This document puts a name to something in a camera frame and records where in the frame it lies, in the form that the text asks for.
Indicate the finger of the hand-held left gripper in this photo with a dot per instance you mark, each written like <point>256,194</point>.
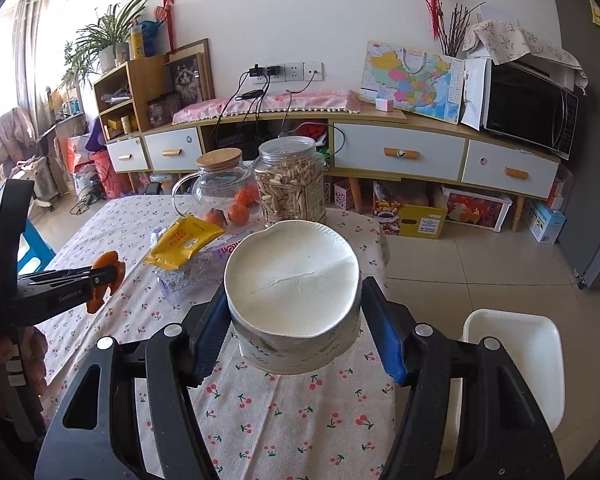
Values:
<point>62,295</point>
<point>60,274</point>

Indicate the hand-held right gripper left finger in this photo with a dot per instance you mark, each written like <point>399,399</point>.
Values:
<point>210,340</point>

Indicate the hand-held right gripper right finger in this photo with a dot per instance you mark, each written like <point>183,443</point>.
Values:
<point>385,340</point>

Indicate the orange peel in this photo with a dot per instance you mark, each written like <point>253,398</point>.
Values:
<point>105,260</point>

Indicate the white plastic bin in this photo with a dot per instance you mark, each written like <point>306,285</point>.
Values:
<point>510,350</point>

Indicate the person's left hand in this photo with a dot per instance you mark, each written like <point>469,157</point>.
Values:
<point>32,360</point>

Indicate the blue plastic stool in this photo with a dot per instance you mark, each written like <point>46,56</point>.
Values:
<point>37,245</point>

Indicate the hanging clothes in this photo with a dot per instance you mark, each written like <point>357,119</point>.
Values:
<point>15,140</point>

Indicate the yellow snack packet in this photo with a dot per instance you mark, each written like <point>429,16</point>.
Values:
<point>180,245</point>

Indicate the orange and white shopping bag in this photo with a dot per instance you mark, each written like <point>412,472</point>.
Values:
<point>80,152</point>

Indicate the orange fruit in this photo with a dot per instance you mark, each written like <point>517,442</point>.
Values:
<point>239,215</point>
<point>247,194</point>
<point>215,218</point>

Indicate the yellow cartoon cardboard box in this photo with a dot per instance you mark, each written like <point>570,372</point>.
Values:
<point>415,220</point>

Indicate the purple bag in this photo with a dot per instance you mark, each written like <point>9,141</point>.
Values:
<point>97,135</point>

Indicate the white cabinet drawer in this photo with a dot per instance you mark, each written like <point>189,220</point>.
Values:
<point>510,170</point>
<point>172,147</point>
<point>127,155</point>
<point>375,152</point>

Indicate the pink plastic basket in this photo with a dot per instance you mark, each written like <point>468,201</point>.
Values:
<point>343,194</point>

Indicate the glass pitcher with bamboo lid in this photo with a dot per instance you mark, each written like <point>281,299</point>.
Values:
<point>215,185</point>

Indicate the small yellow bottle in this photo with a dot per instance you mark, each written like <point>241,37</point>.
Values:
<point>125,124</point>

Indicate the red gift box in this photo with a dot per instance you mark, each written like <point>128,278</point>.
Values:
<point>477,210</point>

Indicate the clear jar of sunflower seeds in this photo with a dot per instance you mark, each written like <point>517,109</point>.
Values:
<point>290,190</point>

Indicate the window curtain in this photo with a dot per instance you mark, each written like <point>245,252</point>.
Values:
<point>27,50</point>

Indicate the dark glass jar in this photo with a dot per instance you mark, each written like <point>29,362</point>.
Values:
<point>162,110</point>

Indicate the wooden shelf unit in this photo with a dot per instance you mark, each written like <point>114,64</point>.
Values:
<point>147,90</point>

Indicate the potted spider plant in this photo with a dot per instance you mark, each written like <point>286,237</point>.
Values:
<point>107,57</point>

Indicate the blue and white carton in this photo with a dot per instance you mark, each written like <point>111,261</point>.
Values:
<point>545,222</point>

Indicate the black electronic box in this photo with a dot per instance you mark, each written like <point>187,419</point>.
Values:
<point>240,137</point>

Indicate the framed cat picture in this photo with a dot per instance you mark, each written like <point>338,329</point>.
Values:
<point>184,82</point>

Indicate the wooden low cabinet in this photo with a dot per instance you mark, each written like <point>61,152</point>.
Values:
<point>280,117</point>

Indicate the small white box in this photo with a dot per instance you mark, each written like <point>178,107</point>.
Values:
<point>384,104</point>

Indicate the blue plastic object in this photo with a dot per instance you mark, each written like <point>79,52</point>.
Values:
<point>155,35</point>

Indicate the black charger brick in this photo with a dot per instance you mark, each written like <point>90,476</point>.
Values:
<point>249,94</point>

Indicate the pink cloth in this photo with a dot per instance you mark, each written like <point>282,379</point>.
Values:
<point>300,102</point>

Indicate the colourful map bag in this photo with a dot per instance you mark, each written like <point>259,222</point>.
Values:
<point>410,82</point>

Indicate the white paper bag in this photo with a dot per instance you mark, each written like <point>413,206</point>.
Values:
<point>475,95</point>

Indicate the black microwave oven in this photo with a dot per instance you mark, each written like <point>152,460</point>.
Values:
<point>525,110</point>

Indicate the black plug adapter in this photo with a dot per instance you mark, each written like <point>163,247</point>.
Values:
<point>267,71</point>

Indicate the grey refrigerator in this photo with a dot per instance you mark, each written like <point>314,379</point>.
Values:
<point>590,135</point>

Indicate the dry twigs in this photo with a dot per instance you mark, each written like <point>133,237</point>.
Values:
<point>455,30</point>

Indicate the floral cloth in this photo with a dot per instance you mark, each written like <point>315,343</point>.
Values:
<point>520,42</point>

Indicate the red knot hanging decoration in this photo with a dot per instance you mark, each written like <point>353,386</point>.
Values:
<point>435,0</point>

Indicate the wooden picture frame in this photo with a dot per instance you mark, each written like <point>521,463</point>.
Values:
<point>207,60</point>

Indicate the white wall socket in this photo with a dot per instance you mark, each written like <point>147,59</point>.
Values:
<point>314,71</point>
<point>294,71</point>

